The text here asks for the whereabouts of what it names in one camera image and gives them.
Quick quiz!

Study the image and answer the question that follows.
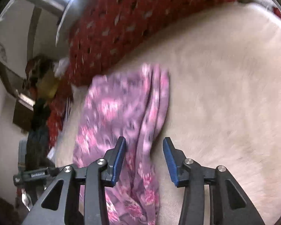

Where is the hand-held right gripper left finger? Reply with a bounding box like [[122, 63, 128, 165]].
[[21, 136, 126, 225]]

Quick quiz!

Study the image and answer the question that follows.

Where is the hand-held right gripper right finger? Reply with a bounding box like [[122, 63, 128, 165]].
[[163, 136, 265, 225]]

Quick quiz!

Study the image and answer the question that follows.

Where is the purple floral cloth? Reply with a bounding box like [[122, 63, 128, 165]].
[[72, 63, 170, 225]]

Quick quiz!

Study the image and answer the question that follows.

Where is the pile of dark clothes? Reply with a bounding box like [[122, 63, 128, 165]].
[[25, 97, 53, 169]]

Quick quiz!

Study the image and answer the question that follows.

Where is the brown wooden board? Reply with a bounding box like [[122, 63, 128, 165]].
[[12, 98, 35, 130]]

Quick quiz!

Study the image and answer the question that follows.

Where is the cream fleece blanket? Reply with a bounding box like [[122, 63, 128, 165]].
[[54, 1, 281, 225]]

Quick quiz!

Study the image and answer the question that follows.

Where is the cardboard box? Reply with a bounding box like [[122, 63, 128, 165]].
[[36, 71, 61, 99]]

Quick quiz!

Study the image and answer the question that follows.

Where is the camouflage cloth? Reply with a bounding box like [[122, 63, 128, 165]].
[[23, 54, 58, 92]]

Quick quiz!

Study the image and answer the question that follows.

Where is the white plastic bag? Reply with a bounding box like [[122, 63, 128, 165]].
[[54, 57, 71, 79]]

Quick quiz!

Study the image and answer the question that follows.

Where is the red printed blanket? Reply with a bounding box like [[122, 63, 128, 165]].
[[47, 0, 281, 148]]

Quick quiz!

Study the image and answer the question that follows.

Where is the wall mirror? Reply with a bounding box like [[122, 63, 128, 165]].
[[0, 54, 25, 98]]

